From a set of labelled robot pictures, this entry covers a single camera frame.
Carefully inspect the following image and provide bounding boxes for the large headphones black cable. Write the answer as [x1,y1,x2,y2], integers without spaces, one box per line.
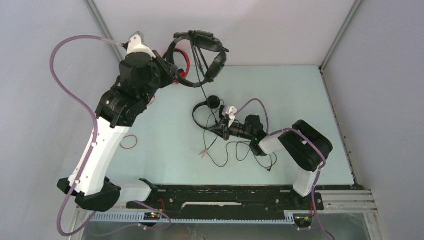
[188,31,229,158]

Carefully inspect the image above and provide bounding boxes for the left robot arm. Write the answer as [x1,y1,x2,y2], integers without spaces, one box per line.
[57,51,174,212]

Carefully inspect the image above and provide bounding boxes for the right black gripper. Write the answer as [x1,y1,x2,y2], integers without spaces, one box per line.
[208,116,254,141]

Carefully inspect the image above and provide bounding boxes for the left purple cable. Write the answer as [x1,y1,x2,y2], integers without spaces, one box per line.
[49,35,133,238]

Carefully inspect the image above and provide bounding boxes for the red headphones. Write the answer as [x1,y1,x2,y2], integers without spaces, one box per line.
[162,48,191,85]

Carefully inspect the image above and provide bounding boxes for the small headphones black cable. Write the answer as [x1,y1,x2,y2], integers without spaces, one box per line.
[202,107,278,172]

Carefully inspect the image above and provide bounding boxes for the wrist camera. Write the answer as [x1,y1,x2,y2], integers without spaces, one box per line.
[220,105,238,126]
[126,31,156,59]

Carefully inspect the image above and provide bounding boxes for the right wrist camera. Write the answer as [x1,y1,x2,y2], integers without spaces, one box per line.
[220,105,238,126]

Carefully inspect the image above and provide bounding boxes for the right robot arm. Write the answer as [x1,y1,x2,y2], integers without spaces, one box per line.
[222,115,334,209]

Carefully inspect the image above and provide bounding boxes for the aluminium frame rail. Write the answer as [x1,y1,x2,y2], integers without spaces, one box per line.
[90,187,378,225]

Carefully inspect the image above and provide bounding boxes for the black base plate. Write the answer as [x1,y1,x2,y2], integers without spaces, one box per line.
[125,184,326,222]

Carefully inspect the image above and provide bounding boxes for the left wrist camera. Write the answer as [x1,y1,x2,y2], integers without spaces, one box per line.
[126,31,156,59]

